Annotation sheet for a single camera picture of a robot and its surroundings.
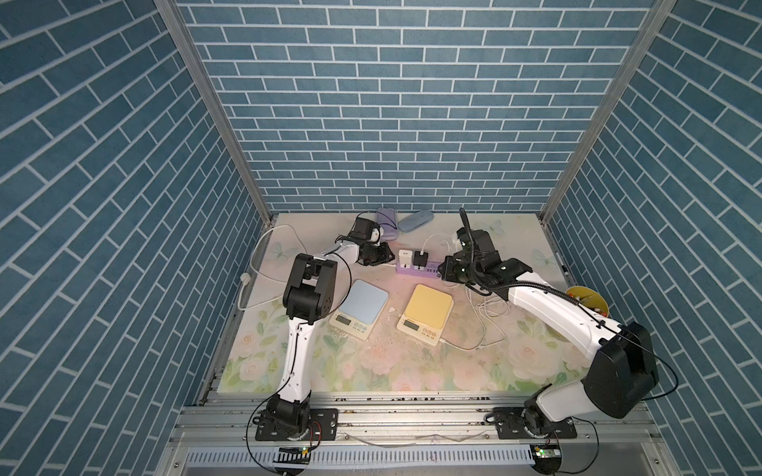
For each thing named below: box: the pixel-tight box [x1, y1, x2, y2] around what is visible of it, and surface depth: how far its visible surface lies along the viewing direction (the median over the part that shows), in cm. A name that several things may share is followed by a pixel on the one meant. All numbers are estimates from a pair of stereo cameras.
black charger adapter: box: [412, 250, 429, 268], surface depth 101 cm
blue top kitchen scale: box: [328, 278, 389, 342], surface depth 93 cm
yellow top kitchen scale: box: [396, 283, 455, 347], surface depth 94 cm
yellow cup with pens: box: [565, 285, 611, 318], surface depth 85 cm
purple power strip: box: [395, 260, 443, 278], surface depth 104 cm
